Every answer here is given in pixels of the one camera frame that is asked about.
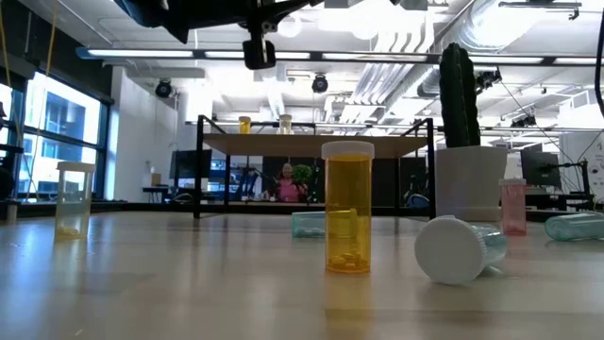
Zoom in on black monitor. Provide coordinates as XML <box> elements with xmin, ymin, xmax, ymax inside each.
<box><xmin>519</xmin><ymin>148</ymin><xmax>563</xmax><ymax>189</ymax></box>
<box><xmin>168</xmin><ymin>148</ymin><xmax>213</xmax><ymax>181</ymax></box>

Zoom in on silver ventilation duct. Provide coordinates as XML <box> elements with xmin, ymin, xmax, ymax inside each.
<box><xmin>417</xmin><ymin>0</ymin><xmax>504</xmax><ymax>98</ymax></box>

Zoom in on long ceiling light bar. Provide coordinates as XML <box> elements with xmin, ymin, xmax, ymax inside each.
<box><xmin>75</xmin><ymin>45</ymin><xmax>604</xmax><ymax>67</ymax></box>

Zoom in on green potted plant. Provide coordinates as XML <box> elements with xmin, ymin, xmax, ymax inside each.
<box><xmin>291</xmin><ymin>162</ymin><xmax>315</xmax><ymax>188</ymax></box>

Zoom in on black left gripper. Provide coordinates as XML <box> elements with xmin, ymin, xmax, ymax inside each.
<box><xmin>242</xmin><ymin>17</ymin><xmax>277</xmax><ymax>72</ymax></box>

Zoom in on green cactus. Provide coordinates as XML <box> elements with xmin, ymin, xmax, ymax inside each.
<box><xmin>438</xmin><ymin>42</ymin><xmax>482</xmax><ymax>149</ymax></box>

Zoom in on black desk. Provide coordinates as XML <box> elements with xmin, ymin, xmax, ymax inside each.
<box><xmin>500</xmin><ymin>187</ymin><xmax>596</xmax><ymax>213</ymax></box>

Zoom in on clear vial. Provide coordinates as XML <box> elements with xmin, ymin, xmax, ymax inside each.
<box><xmin>413</xmin><ymin>214</ymin><xmax>509</xmax><ymax>287</ymax></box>

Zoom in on black ceiling camera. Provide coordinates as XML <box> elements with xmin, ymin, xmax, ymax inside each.
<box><xmin>475</xmin><ymin>67</ymin><xmax>504</xmax><ymax>92</ymax></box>

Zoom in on pink medicine bottle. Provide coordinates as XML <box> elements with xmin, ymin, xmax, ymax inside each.
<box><xmin>497</xmin><ymin>178</ymin><xmax>529</xmax><ymax>237</ymax></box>

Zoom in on person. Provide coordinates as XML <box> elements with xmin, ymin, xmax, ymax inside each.
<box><xmin>262</xmin><ymin>162</ymin><xmax>310</xmax><ymax>204</ymax></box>

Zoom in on wooden shelf with black legs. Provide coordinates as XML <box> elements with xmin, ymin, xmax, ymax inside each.
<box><xmin>192</xmin><ymin>114</ymin><xmax>438</xmax><ymax>223</ymax></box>

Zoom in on white plant pot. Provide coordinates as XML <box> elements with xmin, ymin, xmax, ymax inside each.
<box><xmin>434</xmin><ymin>144</ymin><xmax>510</xmax><ymax>223</ymax></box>

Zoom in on yellow cable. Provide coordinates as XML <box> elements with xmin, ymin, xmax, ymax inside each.
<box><xmin>23</xmin><ymin>0</ymin><xmax>59</xmax><ymax>202</ymax></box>

